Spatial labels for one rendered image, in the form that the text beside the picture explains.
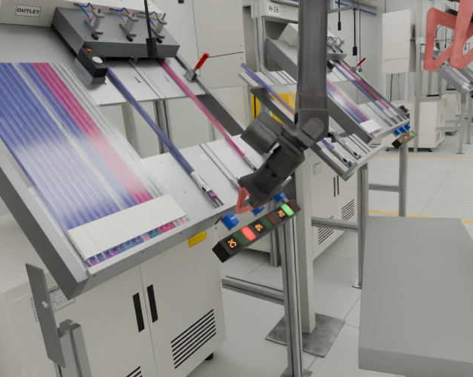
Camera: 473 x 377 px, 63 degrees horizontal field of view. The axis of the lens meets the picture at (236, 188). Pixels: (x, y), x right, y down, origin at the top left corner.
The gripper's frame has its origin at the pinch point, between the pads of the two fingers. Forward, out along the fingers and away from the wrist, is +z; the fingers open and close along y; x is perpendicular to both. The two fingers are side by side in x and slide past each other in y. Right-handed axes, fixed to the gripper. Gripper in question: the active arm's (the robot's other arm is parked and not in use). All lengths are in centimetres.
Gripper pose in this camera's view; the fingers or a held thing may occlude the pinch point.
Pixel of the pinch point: (239, 209)
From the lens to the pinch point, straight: 86.6
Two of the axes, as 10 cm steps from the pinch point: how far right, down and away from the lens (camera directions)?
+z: -5.3, 6.2, 5.8
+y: -5.9, 2.2, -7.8
